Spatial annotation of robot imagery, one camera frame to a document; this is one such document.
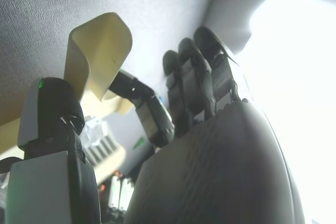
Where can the cream plastic dustpan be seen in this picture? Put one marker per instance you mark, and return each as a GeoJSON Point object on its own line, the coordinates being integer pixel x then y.
{"type": "Point", "coordinates": [99, 51]}

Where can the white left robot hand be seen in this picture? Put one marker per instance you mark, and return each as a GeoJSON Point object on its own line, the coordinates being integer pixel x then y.
{"type": "Point", "coordinates": [210, 169]}

